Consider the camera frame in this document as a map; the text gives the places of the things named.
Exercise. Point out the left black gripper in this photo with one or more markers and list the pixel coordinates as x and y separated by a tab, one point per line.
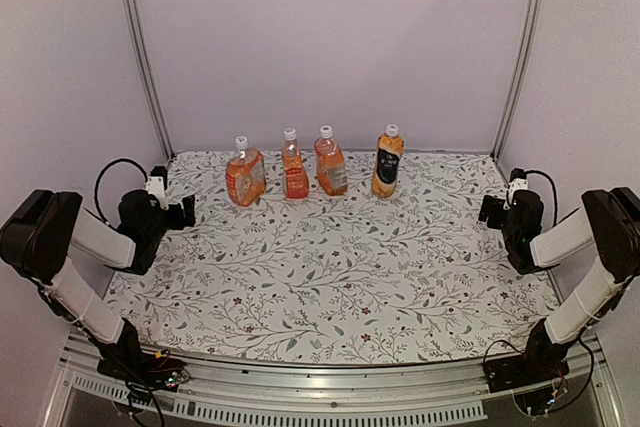
178	222

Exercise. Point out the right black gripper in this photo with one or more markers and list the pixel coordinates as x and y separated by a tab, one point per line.
488	204

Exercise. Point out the wide orange tea bottle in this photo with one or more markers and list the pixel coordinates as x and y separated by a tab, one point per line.
245	174

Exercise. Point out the black-label orange drink bottle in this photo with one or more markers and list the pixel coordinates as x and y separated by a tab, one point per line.
389	151

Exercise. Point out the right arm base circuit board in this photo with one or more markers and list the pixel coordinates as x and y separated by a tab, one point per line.
539	401

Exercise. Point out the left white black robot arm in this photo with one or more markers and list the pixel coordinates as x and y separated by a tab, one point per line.
35	242

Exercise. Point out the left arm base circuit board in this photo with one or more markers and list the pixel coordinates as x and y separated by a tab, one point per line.
159	370

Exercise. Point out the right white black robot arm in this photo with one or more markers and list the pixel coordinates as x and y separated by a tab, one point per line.
600	238

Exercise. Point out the slim red-label tea bottle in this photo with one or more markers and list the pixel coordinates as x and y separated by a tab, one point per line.
296	182

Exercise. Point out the orange grey-label tea bottle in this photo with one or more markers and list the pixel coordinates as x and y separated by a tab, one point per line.
330	163

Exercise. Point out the floral patterned table mat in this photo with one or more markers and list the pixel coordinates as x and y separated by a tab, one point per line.
351	279

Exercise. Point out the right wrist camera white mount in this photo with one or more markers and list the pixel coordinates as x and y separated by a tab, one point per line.
517	181

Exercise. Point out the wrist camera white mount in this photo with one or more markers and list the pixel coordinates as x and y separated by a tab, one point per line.
156	185
517	181

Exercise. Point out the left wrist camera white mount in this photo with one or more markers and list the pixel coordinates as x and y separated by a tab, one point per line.
156	185

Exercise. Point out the front aluminium rail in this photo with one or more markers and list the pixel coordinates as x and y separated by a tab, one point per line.
238	392

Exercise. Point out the right aluminium frame post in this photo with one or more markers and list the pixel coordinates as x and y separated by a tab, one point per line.
518	76

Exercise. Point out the aluminium frame post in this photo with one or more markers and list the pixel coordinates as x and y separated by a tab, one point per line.
518	76
134	22

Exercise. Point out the left aluminium frame post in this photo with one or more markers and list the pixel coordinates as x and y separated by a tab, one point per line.
134	22

